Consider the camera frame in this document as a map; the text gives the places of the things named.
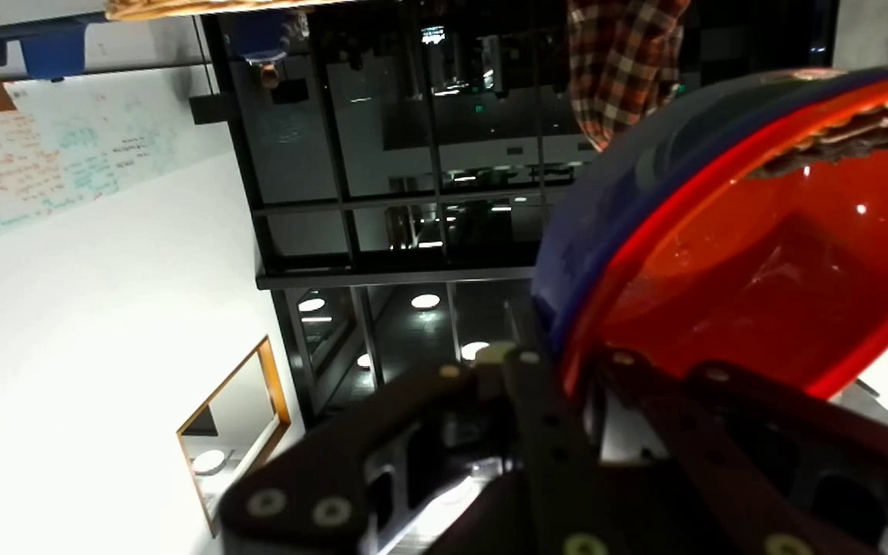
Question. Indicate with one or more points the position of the person in plaid shirt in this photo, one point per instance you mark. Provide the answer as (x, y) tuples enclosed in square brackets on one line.
[(620, 64)]

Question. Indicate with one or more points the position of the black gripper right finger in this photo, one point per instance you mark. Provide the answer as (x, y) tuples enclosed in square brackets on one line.
[(778, 471)]

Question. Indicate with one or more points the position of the orange and blue bowl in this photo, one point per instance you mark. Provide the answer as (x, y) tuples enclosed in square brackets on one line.
[(676, 251)]

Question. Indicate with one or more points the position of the beans in bowl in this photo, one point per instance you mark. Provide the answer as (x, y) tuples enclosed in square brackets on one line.
[(856, 137)]

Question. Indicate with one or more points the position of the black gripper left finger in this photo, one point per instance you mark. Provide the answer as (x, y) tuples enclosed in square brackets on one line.
[(377, 464)]

